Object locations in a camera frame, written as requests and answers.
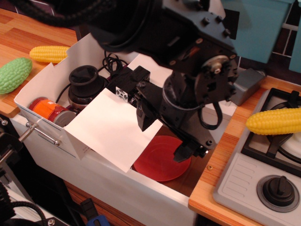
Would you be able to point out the white cardboard box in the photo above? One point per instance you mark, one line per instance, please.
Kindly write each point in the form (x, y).
(107, 126)

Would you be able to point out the red plastic plate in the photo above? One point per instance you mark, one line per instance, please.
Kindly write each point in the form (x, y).
(157, 160)

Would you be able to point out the grey toy faucet block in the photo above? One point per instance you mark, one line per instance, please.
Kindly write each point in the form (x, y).
(247, 83)

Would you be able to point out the blue black clamp grip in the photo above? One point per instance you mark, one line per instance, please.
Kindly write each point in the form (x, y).
(91, 214)

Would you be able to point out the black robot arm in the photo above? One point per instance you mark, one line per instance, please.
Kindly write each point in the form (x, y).
(181, 35)

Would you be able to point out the teal toy cabinet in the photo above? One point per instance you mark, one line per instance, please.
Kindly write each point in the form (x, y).
(265, 33)

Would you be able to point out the green toy bitter gourd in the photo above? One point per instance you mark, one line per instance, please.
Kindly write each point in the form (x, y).
(14, 73)

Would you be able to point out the yellow toy corn right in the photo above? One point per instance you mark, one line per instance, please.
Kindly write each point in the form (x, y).
(275, 122)

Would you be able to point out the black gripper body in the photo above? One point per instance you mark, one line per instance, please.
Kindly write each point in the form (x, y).
(184, 121)

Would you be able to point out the grey toy stove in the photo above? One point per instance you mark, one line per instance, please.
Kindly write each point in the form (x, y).
(255, 157)

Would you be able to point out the orange labelled can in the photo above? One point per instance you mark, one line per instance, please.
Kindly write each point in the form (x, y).
(52, 111)

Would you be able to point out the white toy sink basin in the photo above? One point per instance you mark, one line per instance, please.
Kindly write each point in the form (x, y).
(137, 196)

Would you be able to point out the black stove knob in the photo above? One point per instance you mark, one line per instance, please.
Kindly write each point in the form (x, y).
(278, 193)

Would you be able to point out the yellow toy corn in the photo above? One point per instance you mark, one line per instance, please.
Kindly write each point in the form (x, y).
(49, 54)
(275, 122)

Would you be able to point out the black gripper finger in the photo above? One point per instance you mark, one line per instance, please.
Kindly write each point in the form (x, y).
(146, 116)
(184, 152)

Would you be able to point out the yellow toy corn left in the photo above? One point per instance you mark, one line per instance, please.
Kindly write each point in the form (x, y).
(49, 54)

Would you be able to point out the black 3D mouse controller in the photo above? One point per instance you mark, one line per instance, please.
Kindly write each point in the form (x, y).
(85, 85)

